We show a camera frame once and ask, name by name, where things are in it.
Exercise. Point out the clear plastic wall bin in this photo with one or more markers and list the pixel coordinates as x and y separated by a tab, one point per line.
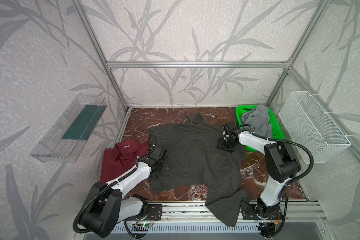
65	140

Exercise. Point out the aluminium cage frame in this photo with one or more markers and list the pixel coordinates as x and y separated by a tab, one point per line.
287	66

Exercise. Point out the dark grey striped shirt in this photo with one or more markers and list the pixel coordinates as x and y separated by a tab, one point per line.
194	158

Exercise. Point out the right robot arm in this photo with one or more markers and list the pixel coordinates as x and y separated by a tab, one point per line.
281	162

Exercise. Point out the light grey shirt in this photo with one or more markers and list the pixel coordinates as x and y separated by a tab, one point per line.
258	121

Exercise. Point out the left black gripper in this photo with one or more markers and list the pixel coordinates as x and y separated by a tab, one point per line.
157	168

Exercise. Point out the white wire wall basket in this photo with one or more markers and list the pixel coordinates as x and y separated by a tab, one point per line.
310	125

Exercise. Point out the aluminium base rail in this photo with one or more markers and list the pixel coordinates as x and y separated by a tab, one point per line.
196	212

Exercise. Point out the green plastic basket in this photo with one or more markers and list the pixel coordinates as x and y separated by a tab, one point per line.
277	132

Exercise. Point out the maroon folded shirt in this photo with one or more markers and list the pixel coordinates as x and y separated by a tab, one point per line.
121	158

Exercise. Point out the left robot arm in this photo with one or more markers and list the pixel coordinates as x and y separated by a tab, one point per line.
105	206

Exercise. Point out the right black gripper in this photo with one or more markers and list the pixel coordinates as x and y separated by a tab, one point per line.
224	144

